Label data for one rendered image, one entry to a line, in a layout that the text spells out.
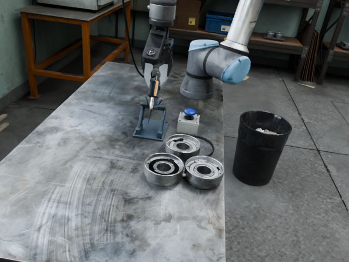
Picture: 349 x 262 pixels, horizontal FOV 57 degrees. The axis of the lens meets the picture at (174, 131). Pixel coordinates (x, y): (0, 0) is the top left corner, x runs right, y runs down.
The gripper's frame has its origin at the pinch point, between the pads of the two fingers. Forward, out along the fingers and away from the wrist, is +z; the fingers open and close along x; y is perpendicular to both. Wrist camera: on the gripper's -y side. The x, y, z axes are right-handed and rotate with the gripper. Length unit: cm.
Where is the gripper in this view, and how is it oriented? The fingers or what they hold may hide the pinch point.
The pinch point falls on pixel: (155, 86)
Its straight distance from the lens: 102.6
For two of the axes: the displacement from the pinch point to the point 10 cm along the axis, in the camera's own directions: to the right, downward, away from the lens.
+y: 1.4, -4.7, 8.7
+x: -9.8, -1.6, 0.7
